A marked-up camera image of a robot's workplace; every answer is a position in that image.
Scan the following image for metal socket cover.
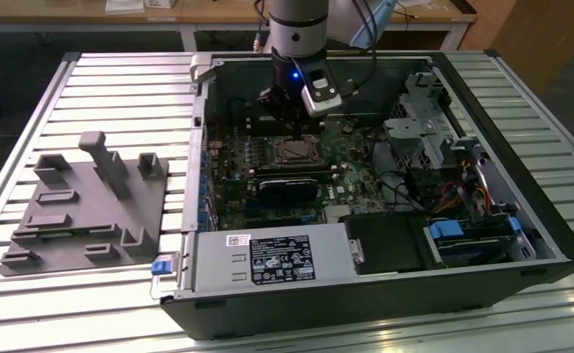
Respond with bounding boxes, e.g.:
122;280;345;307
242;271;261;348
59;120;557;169
272;135;324;166

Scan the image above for black CPU socket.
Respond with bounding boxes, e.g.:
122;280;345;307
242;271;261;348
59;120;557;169
267;135;327;168

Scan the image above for black RAM stick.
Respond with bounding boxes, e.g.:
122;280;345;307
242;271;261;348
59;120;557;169
252;165;337;173

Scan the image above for black graphics card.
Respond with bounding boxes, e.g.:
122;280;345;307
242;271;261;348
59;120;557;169
255;176;320;203

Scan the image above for green motherboard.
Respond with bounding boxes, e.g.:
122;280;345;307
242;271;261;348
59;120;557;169
202;97;391;232

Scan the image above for grey metal drive cage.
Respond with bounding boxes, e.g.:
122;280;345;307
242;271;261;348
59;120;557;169
383;71;479;170

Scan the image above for small silver heatsink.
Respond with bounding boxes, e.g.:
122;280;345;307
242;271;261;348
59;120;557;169
324;205;352;221

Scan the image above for black plastic shroud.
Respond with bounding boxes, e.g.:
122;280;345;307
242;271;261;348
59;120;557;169
343;213;440;275

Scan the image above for white papers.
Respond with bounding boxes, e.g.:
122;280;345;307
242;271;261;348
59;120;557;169
414;0;458;12

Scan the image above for hard disk in blue carrier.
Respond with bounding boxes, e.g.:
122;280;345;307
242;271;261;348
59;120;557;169
424;218;522;268

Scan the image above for grey power supply unit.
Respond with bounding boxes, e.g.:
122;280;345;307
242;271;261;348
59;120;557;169
188;224;357;295

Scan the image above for wooden desk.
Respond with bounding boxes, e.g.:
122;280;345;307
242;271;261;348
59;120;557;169
0;0;479;52

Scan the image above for blue case latch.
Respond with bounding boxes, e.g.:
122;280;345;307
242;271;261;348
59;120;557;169
152;259;176;276

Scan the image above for grey parts rack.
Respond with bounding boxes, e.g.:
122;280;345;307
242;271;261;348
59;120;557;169
0;130;170;277

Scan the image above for black open PC case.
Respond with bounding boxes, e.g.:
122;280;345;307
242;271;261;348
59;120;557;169
158;51;574;341

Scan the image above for wooden cabinet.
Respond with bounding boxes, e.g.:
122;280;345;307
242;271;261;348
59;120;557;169
491;0;574;97

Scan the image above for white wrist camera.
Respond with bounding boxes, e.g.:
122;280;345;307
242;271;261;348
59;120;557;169
300;68;343;119

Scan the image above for black camera cable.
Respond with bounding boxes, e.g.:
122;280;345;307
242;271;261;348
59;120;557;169
339;0;380;97

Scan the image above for black cable in case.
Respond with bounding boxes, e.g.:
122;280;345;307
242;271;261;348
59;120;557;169
379;171;427;213

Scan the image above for orange yellow wire bundle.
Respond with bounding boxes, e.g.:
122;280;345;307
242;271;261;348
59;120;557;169
434;182;494;214

